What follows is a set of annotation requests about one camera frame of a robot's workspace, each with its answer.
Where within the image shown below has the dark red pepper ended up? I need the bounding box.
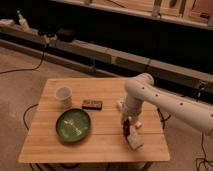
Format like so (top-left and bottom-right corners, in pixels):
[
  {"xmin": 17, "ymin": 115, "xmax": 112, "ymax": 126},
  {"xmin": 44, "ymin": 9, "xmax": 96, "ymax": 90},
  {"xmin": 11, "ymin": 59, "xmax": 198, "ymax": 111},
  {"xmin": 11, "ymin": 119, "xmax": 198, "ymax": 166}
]
[{"xmin": 123, "ymin": 119, "xmax": 130, "ymax": 137}]

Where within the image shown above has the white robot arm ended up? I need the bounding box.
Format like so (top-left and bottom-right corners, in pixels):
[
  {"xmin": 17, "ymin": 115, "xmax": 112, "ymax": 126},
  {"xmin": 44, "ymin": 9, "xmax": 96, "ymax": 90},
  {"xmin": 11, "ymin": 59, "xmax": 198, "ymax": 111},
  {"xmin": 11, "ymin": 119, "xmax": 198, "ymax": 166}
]
[{"xmin": 121, "ymin": 73, "xmax": 213, "ymax": 137}]

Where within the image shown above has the white sponge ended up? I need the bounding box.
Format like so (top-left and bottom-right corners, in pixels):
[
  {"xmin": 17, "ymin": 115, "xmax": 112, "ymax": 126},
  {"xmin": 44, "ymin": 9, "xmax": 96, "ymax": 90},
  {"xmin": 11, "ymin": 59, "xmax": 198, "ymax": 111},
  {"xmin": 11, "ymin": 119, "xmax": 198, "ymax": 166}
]
[{"xmin": 127, "ymin": 127, "xmax": 143, "ymax": 150}]

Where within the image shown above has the yellow-white small object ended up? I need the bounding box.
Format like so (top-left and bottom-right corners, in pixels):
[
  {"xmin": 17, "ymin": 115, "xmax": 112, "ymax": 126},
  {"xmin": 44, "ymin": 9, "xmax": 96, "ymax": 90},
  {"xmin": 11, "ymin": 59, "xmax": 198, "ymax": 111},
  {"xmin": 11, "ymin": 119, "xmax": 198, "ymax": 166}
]
[{"xmin": 116, "ymin": 98, "xmax": 124, "ymax": 110}]

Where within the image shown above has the small dark box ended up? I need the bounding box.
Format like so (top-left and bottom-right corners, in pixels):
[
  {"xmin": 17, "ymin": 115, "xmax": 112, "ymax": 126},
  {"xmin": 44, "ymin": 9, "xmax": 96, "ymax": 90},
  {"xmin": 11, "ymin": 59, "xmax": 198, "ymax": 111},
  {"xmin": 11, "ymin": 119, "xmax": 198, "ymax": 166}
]
[{"xmin": 82, "ymin": 99, "xmax": 102, "ymax": 110}]

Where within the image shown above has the wooden table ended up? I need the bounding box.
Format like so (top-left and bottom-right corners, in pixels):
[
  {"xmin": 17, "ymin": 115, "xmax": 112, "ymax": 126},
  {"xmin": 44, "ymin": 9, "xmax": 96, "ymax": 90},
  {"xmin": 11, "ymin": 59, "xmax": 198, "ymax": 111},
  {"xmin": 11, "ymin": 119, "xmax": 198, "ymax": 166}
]
[{"xmin": 19, "ymin": 78, "xmax": 170, "ymax": 163}]

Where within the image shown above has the green plate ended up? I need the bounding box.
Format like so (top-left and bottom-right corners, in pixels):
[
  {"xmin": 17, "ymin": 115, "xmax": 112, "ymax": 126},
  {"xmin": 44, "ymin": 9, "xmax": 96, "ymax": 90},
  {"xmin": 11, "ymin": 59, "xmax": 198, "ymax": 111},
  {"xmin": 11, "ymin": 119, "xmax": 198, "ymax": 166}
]
[{"xmin": 55, "ymin": 108, "xmax": 91, "ymax": 143}]

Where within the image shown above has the clear plastic cup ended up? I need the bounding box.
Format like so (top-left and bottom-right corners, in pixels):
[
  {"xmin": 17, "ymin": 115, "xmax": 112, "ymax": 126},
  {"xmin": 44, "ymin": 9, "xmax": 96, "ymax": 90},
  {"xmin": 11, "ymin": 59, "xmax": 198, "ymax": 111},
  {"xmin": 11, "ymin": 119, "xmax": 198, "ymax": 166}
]
[{"xmin": 55, "ymin": 87, "xmax": 72, "ymax": 108}]

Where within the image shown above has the black device on ledge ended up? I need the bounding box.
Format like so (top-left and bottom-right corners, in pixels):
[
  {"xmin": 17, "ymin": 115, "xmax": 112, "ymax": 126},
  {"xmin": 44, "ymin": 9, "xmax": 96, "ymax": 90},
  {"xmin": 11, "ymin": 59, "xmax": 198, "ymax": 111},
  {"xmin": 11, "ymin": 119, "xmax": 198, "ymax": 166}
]
[{"xmin": 56, "ymin": 29, "xmax": 75, "ymax": 42}]

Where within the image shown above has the white spray bottle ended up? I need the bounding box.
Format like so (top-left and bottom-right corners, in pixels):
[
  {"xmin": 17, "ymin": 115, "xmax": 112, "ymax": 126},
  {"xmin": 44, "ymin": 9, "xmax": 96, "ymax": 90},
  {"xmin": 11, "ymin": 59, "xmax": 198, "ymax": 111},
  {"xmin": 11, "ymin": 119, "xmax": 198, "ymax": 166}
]
[{"xmin": 17, "ymin": 11, "xmax": 30, "ymax": 31}]

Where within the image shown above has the black cable right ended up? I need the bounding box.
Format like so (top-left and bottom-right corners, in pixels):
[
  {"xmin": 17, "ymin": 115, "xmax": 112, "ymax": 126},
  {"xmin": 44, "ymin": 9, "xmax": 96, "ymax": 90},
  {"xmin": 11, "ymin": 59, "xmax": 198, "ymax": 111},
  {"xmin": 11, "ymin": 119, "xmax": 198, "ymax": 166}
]
[{"xmin": 156, "ymin": 106, "xmax": 213, "ymax": 171}]

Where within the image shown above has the black floor cable left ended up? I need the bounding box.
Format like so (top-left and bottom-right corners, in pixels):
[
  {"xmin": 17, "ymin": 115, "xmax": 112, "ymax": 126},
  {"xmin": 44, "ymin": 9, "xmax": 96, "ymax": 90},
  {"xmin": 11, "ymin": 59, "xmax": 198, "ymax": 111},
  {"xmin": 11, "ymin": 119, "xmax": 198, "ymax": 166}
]
[{"xmin": 0, "ymin": 46, "xmax": 47, "ymax": 76}]

